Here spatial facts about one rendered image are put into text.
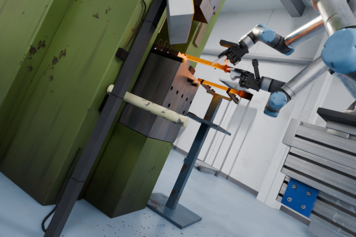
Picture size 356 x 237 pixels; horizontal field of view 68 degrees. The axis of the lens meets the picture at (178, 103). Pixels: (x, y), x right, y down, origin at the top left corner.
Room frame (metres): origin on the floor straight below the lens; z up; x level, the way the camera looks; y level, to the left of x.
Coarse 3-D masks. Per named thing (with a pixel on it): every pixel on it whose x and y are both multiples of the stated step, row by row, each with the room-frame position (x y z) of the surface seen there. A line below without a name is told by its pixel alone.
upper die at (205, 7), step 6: (198, 0) 1.49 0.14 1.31; (204, 0) 1.50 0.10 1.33; (198, 6) 1.48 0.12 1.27; (204, 6) 1.53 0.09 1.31; (210, 6) 1.59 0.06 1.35; (198, 12) 1.56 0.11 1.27; (204, 12) 1.56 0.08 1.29; (210, 12) 1.62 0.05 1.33; (198, 18) 1.64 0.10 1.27; (204, 18) 1.60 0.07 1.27; (210, 18) 1.66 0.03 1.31
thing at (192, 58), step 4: (188, 56) 1.58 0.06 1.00; (192, 56) 1.56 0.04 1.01; (192, 60) 1.58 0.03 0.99; (196, 60) 1.55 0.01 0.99; (200, 60) 1.54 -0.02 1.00; (204, 60) 1.53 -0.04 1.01; (204, 64) 1.54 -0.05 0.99; (208, 64) 1.52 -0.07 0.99; (216, 64) 1.50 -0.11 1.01; (220, 68) 1.49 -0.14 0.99; (224, 68) 1.47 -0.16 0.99
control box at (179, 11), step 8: (168, 0) 0.86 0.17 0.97; (176, 0) 0.86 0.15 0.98; (184, 0) 0.86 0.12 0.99; (168, 8) 0.89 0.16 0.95; (176, 8) 0.86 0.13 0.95; (184, 8) 0.86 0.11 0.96; (192, 8) 0.86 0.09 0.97; (168, 16) 0.96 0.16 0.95; (176, 16) 0.87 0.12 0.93; (184, 16) 0.87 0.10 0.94; (192, 16) 0.88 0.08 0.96; (168, 24) 1.05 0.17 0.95; (176, 24) 0.94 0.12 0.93; (184, 24) 0.95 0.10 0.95; (168, 32) 1.15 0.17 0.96; (176, 32) 1.03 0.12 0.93; (184, 32) 1.04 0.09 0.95; (176, 40) 1.14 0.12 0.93; (184, 40) 1.15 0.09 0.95
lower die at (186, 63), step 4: (156, 48) 1.54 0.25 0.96; (160, 48) 1.53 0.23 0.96; (164, 48) 1.52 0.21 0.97; (168, 48) 1.51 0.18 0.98; (172, 52) 1.49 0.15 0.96; (176, 52) 1.48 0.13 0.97; (180, 52) 1.53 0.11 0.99; (180, 56) 1.51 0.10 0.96; (184, 56) 1.55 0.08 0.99; (184, 60) 1.57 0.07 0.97; (188, 60) 1.62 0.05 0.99; (184, 64) 1.59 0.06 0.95; (188, 64) 1.64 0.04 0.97; (188, 68) 1.66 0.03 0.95
